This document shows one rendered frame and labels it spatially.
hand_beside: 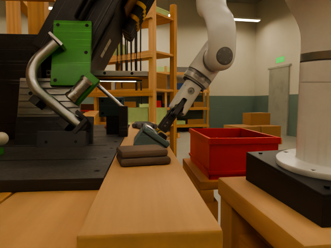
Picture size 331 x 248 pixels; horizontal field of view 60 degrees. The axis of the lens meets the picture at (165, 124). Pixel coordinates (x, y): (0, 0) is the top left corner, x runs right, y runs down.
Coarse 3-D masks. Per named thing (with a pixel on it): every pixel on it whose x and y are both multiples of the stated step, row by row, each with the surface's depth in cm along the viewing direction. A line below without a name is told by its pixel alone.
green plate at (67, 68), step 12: (60, 24) 88; (72, 24) 88; (84, 24) 88; (60, 36) 87; (72, 36) 87; (84, 36) 88; (60, 48) 86; (72, 48) 87; (84, 48) 87; (60, 60) 86; (72, 60) 86; (84, 60) 86; (60, 72) 85; (72, 72) 85; (84, 72) 86; (60, 84) 84; (72, 84) 85
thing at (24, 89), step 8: (24, 80) 85; (40, 80) 86; (48, 80) 86; (24, 88) 85; (48, 88) 86; (56, 88) 86; (64, 88) 86; (24, 96) 85; (56, 96) 86; (64, 96) 86; (24, 104) 84; (32, 104) 85; (64, 104) 85; (72, 104) 86; (80, 104) 86; (24, 112) 84; (32, 112) 84; (40, 112) 84; (48, 112) 84; (72, 112) 85
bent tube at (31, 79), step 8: (48, 32) 83; (56, 40) 83; (48, 48) 83; (56, 48) 84; (64, 48) 85; (40, 56) 82; (48, 56) 84; (32, 64) 81; (32, 72) 81; (32, 80) 80; (32, 88) 80; (40, 88) 81; (40, 96) 80; (48, 96) 80; (48, 104) 80; (56, 104) 80; (56, 112) 80; (64, 112) 79; (72, 120) 79; (80, 120) 80
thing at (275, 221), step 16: (224, 192) 62; (240, 192) 54; (256, 192) 54; (240, 208) 53; (256, 208) 47; (272, 208) 46; (288, 208) 46; (256, 224) 47; (272, 224) 42; (288, 224) 40; (304, 224) 40; (272, 240) 42; (288, 240) 38; (304, 240) 36; (320, 240) 36
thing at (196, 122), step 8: (160, 72) 933; (168, 72) 939; (184, 72) 954; (168, 88) 949; (208, 88) 974; (208, 96) 976; (128, 104) 932; (144, 104) 939; (160, 104) 950; (168, 104) 956; (192, 104) 992; (200, 104) 981; (208, 104) 978; (208, 112) 980; (192, 120) 980; (200, 120) 984; (208, 120) 983
